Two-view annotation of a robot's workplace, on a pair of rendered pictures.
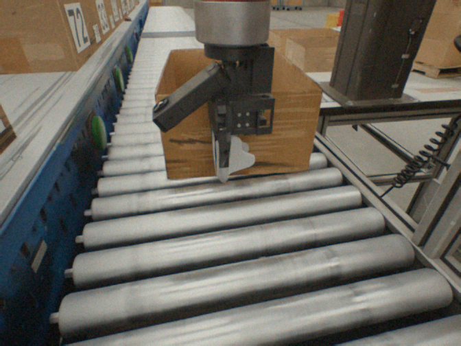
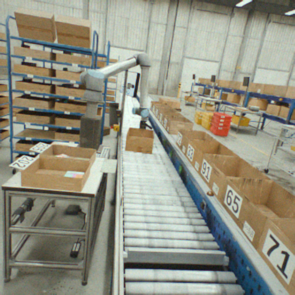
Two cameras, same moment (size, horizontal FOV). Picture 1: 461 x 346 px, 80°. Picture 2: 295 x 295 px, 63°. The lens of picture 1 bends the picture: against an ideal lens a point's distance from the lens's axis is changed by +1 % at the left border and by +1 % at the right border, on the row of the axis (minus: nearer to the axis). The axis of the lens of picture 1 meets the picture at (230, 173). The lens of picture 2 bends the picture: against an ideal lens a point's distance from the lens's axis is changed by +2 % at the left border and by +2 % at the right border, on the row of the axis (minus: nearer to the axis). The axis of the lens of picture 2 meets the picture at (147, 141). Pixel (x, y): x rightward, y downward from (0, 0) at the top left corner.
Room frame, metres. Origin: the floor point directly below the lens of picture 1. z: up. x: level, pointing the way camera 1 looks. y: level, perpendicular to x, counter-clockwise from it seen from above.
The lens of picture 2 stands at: (3.20, 0.26, 1.56)
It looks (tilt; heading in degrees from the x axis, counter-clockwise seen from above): 16 degrees down; 184
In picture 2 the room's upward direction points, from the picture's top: 8 degrees clockwise
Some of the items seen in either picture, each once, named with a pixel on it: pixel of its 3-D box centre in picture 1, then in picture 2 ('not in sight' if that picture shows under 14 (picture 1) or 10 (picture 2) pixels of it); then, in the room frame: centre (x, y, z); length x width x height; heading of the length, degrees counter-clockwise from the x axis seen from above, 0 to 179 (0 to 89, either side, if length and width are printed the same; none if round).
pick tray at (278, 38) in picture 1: (304, 41); (59, 173); (1.71, -0.43, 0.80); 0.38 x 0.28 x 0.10; 98
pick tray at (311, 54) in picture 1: (333, 53); (70, 157); (1.40, -0.49, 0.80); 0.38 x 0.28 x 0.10; 96
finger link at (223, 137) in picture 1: (222, 139); not in sight; (0.35, 0.01, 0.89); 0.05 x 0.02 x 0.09; 12
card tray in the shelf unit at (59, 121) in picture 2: not in sight; (73, 120); (0.06, -1.01, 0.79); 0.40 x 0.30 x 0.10; 103
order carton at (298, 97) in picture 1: (229, 101); (139, 139); (0.65, 0.00, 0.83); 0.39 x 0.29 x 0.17; 6
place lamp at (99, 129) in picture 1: (101, 132); not in sight; (0.53, 0.27, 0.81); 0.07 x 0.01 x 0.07; 12
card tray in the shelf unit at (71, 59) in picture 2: not in sight; (75, 60); (0.06, -1.01, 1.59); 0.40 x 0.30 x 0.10; 102
